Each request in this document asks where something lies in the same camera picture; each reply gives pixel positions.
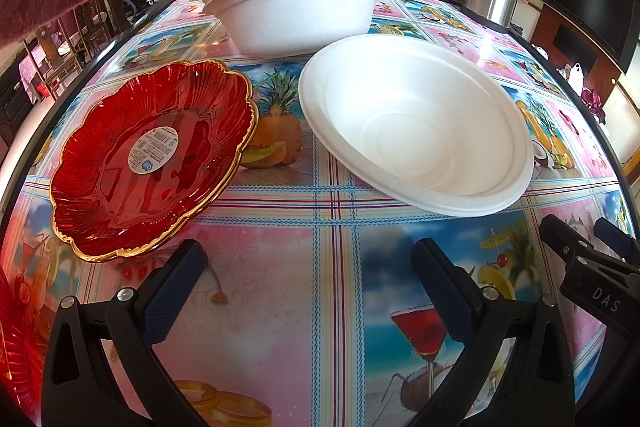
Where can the red glass plate gold rim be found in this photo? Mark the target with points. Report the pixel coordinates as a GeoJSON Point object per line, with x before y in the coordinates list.
{"type": "Point", "coordinates": [150, 157]}
{"type": "Point", "coordinates": [20, 347]}

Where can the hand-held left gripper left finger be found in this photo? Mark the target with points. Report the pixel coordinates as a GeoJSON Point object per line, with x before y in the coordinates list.
{"type": "Point", "coordinates": [172, 292]}

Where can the printed fruit pattern tablecloth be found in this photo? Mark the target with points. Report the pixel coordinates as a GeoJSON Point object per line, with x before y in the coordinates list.
{"type": "Point", "coordinates": [325, 257]}

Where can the white plastic bag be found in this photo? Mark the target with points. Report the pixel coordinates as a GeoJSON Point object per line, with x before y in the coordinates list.
{"type": "Point", "coordinates": [576, 79]}

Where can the dark red cloth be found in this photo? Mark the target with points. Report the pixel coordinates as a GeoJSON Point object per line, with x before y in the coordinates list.
{"type": "Point", "coordinates": [594, 102]}

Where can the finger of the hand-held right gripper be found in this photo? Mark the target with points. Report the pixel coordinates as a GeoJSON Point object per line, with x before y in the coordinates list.
{"type": "Point", "coordinates": [565, 242]}
{"type": "Point", "coordinates": [622, 242]}

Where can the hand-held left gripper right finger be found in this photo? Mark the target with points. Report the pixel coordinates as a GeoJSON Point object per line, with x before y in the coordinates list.
{"type": "Point", "coordinates": [445, 292]}

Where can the table with pink cloth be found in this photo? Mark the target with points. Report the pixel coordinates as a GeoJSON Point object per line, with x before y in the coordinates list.
{"type": "Point", "coordinates": [37, 72]}

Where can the white foam bowl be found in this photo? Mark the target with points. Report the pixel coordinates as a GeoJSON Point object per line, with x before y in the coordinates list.
{"type": "Point", "coordinates": [400, 132]}
{"type": "Point", "coordinates": [300, 17]}

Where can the wooden sideboard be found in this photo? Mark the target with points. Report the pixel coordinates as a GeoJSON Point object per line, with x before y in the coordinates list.
{"type": "Point", "coordinates": [617, 122]}

